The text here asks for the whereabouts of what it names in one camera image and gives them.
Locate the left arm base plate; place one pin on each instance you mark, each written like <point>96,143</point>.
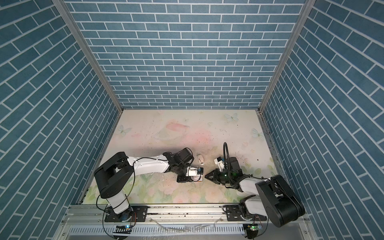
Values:
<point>126,213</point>

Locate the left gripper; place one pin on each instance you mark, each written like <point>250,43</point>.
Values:
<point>184,179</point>

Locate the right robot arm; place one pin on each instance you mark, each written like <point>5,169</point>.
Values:
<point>269,199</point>

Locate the red staple box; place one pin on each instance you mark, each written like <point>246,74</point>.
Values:
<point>197,178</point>

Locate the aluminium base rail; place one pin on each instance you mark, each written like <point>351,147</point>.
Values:
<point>161,220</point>

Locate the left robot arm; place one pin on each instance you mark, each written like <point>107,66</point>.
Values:
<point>112,176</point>

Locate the pink white mini stapler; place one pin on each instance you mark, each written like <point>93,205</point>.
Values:
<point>201,159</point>

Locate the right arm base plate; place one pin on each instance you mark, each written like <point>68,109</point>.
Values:
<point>235,213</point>

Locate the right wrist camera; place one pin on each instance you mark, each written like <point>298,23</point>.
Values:
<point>220,163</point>

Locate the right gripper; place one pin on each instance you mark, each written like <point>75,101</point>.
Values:
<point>215,173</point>

